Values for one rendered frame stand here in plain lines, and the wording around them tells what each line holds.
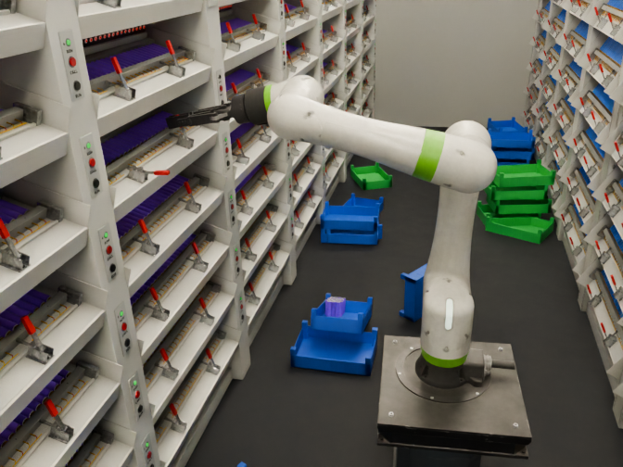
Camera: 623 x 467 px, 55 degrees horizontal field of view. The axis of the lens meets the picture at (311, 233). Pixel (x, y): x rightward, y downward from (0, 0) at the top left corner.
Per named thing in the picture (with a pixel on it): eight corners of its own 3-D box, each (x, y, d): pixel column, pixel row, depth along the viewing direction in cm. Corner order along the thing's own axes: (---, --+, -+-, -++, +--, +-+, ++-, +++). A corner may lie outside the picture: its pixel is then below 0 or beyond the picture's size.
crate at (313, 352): (377, 344, 236) (377, 327, 232) (370, 376, 218) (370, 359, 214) (303, 335, 242) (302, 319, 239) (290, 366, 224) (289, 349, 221)
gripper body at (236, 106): (248, 125, 152) (215, 132, 155) (259, 117, 159) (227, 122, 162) (240, 96, 149) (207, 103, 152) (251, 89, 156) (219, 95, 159)
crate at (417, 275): (454, 295, 267) (439, 289, 273) (458, 255, 259) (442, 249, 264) (413, 322, 249) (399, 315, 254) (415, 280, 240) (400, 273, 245)
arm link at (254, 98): (271, 79, 154) (260, 85, 146) (281, 122, 159) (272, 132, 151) (248, 82, 156) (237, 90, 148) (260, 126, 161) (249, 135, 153)
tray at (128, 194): (215, 145, 181) (221, 115, 176) (110, 227, 128) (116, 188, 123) (154, 122, 182) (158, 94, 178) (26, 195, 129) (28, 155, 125)
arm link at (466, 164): (483, 186, 145) (502, 140, 139) (488, 208, 134) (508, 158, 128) (411, 166, 146) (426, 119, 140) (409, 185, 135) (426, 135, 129)
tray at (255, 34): (275, 46, 234) (285, 10, 228) (220, 75, 181) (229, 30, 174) (228, 30, 236) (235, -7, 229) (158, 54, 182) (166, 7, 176)
